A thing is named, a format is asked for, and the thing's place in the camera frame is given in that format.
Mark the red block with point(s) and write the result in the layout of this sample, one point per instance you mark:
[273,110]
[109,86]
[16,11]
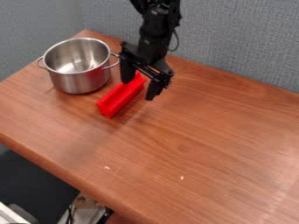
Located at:
[118,96]

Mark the white table leg frame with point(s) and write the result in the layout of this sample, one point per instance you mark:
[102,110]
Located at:
[85,211]

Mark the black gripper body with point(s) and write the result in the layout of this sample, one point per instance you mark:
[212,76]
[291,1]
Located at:
[155,68]

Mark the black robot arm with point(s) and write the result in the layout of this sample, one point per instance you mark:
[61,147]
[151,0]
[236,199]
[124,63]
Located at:
[161,17]

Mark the stainless steel pot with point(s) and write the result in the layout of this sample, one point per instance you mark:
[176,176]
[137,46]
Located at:
[77,64]

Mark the white object at corner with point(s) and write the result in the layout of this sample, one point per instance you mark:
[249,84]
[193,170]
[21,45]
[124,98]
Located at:
[9,217]

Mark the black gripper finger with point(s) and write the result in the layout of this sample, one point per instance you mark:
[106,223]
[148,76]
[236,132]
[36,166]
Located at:
[127,68]
[155,88]

